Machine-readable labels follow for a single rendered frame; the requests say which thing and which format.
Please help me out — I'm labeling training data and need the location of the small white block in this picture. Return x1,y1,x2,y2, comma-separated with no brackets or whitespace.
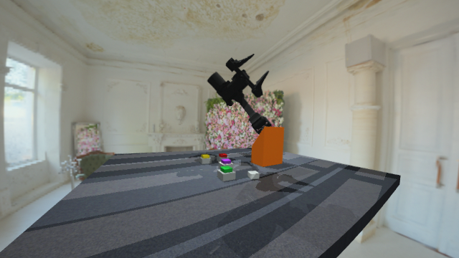
248,171,260,179

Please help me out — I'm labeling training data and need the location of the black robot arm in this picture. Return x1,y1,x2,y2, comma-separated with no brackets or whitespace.
207,72,271,134

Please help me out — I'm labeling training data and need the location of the yellow button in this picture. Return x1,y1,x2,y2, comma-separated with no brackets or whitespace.
199,154,212,164

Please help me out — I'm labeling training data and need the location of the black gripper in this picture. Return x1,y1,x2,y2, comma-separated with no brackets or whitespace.
226,54,269,97

